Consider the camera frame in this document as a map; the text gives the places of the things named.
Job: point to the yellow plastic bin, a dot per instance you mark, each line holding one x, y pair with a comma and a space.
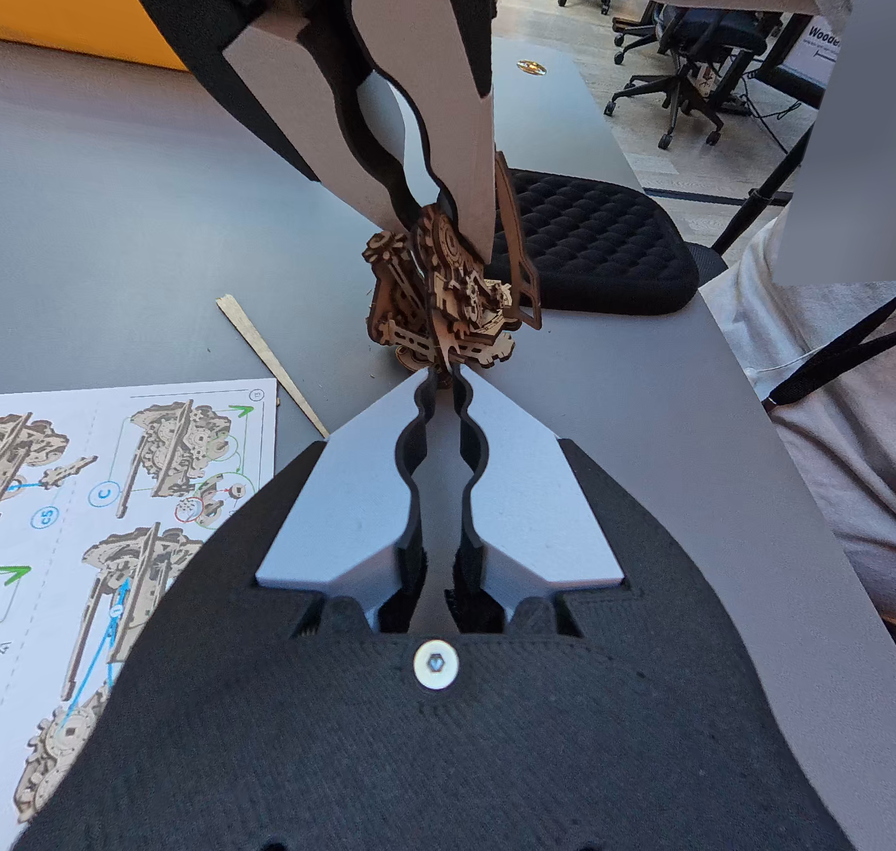
56, 4

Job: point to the small brass disc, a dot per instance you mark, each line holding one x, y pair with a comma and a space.
532, 67

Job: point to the black stand leg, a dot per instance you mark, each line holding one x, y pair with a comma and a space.
763, 189

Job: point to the white sign board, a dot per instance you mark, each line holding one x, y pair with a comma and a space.
812, 53

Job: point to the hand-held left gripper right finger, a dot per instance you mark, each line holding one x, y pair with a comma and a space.
546, 515

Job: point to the person's white shirt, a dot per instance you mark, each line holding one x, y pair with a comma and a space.
826, 459

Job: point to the thin wooden stick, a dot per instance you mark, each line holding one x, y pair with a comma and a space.
273, 368

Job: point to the black quilted cushion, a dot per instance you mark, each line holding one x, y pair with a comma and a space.
595, 249

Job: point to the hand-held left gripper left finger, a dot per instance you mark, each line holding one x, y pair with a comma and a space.
336, 515

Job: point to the printed instruction sheet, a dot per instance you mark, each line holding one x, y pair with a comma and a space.
42, 550

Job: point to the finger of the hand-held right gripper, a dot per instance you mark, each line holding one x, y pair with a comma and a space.
294, 95
434, 60

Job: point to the wooden gear model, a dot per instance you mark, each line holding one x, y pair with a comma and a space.
434, 305

